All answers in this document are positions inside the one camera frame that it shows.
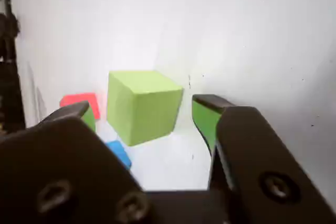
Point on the red cube block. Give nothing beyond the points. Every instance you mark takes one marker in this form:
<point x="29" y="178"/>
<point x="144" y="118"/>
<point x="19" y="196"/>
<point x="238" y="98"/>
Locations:
<point x="78" y="99"/>

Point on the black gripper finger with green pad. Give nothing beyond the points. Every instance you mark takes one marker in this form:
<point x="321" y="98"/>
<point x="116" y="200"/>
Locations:
<point x="262" y="155"/>
<point x="52" y="169"/>

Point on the blue cube block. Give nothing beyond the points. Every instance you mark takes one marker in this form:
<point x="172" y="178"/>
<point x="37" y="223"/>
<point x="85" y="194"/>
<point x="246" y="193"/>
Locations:
<point x="118" y="150"/>

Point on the green cube block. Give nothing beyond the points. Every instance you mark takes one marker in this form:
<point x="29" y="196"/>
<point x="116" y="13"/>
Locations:
<point x="141" y="108"/>

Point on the black table edge trim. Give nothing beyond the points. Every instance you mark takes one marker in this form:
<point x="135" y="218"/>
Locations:
<point x="8" y="77"/>

